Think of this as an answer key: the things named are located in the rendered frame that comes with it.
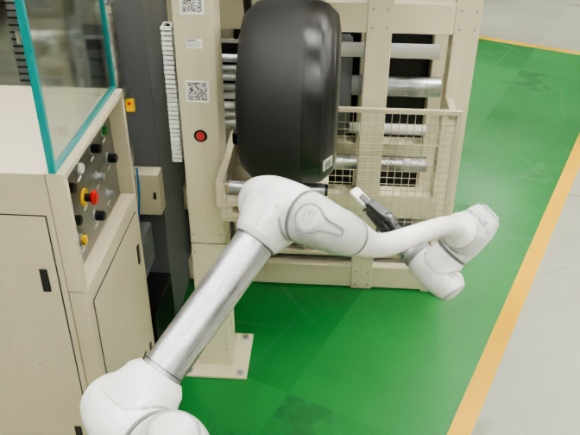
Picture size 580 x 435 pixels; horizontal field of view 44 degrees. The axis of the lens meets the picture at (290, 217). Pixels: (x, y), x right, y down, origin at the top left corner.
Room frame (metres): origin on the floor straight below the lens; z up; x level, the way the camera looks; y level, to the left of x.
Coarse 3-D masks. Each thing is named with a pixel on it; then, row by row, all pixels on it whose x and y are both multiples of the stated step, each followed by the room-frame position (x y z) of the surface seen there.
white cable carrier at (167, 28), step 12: (168, 24) 2.24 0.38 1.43; (168, 36) 2.22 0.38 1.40; (168, 48) 2.22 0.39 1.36; (168, 60) 2.22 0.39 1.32; (168, 72) 2.22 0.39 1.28; (168, 84) 2.22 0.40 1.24; (168, 96) 2.22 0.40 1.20; (168, 108) 2.22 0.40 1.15; (180, 120) 2.26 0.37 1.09; (180, 132) 2.24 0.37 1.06; (180, 144) 2.22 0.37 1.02; (180, 156) 2.22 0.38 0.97
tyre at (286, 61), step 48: (288, 0) 2.30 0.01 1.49; (240, 48) 2.11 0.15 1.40; (288, 48) 2.07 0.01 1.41; (336, 48) 2.10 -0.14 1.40; (240, 96) 2.02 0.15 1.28; (288, 96) 1.99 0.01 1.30; (336, 96) 2.02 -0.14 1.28; (240, 144) 2.02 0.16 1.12; (288, 144) 1.97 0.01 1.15; (336, 144) 2.05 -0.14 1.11
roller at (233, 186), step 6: (228, 180) 2.15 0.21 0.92; (234, 180) 2.14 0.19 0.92; (240, 180) 2.14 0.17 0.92; (246, 180) 2.14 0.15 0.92; (228, 186) 2.12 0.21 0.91; (234, 186) 2.12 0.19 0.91; (240, 186) 2.12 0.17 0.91; (312, 186) 2.11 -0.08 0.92; (318, 186) 2.11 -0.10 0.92; (324, 186) 2.11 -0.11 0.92; (234, 192) 2.12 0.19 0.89; (318, 192) 2.10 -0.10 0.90; (324, 192) 2.10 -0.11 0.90
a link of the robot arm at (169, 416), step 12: (144, 420) 1.06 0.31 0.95; (156, 420) 1.02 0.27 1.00; (168, 420) 1.02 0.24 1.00; (180, 420) 1.02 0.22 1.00; (192, 420) 1.02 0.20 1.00; (132, 432) 1.04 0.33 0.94; (144, 432) 1.00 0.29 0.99; (156, 432) 0.99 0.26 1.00; (168, 432) 0.99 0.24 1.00; (180, 432) 0.99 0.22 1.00; (192, 432) 0.99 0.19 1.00; (204, 432) 1.01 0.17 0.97
